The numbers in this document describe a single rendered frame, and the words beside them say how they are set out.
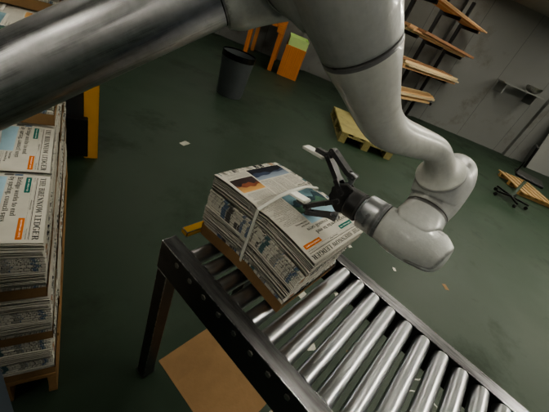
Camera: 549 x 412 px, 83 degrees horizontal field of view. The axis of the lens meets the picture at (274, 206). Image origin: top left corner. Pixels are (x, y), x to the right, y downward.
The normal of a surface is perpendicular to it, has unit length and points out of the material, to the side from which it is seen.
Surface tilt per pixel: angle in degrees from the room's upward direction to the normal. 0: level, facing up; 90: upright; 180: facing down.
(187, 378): 0
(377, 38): 98
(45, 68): 88
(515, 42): 90
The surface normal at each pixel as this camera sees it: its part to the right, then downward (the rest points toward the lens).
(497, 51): -0.13, 0.54
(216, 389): 0.34, -0.77
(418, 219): -0.17, -0.49
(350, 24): -0.12, 0.81
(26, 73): 0.29, 0.58
